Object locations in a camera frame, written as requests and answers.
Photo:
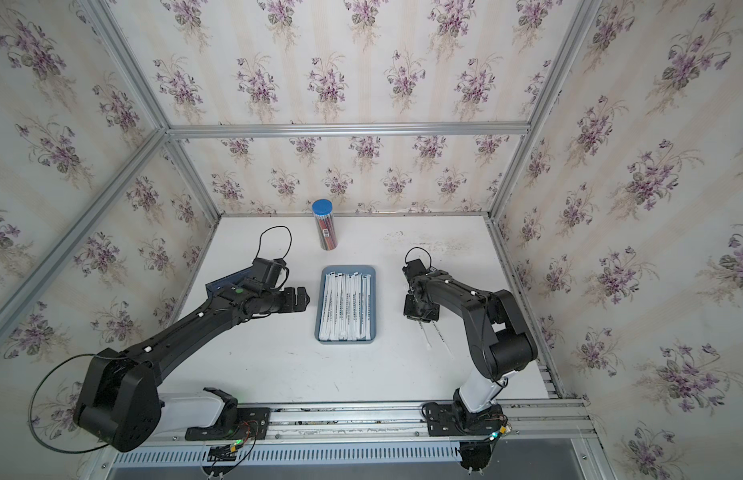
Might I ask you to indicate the pencil tube with blue lid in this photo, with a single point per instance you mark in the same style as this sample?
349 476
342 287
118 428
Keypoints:
323 211

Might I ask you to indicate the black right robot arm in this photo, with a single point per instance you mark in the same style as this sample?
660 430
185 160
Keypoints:
499 340

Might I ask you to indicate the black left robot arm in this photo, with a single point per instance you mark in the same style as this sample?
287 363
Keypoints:
120 402

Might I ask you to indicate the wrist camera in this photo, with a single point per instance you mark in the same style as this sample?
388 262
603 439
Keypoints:
268 272
414 269

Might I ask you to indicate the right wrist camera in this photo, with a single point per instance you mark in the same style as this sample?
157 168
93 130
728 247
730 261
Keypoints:
414 269

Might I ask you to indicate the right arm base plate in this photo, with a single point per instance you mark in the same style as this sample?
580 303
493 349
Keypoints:
453 419

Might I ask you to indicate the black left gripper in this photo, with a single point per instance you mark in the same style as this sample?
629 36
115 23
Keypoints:
291 304

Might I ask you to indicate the blue storage tray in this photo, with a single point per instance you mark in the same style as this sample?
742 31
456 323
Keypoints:
351 270

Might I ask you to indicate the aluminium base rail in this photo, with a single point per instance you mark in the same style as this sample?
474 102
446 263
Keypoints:
546 420

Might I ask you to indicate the straw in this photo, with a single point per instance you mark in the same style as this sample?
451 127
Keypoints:
336 298
352 306
425 336
341 329
329 320
367 307
357 318
323 336
442 338
346 299
363 312

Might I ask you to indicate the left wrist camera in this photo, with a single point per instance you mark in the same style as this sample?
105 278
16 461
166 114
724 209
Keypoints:
268 272

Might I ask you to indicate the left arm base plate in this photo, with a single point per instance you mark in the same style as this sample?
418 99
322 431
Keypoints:
244 423

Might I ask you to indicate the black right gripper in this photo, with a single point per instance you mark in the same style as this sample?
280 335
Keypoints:
430 314

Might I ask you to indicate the vented metal strip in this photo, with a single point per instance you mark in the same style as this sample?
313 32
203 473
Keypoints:
294 454

